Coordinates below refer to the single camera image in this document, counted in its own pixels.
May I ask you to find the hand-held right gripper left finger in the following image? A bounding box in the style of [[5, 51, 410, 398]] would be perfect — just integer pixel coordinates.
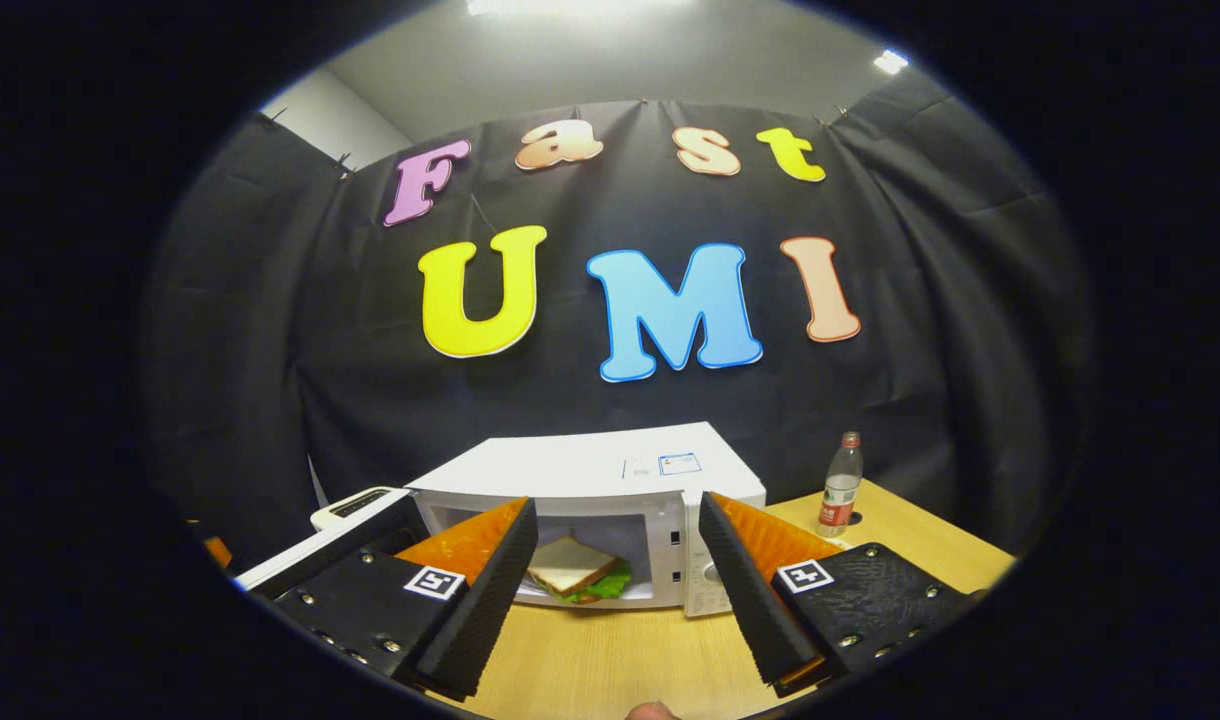
[[270, 497, 539, 701]]

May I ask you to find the large ceiling light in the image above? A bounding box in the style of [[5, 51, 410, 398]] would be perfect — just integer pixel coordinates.
[[467, 0, 691, 17]]

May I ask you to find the plastic bottle with red label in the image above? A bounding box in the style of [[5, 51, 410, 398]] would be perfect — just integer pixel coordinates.
[[817, 431, 864, 539]]

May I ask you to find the white microwave oven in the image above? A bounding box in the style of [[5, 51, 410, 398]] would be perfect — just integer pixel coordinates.
[[235, 422, 768, 618]]

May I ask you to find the white toaster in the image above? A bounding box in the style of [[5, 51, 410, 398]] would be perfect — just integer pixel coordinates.
[[310, 486, 411, 532]]

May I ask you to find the sandwich with green lettuce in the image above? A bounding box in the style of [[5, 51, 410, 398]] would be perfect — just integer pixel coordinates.
[[527, 535, 633, 604]]

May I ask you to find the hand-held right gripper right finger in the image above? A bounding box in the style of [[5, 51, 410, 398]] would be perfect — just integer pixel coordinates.
[[698, 490, 976, 699]]

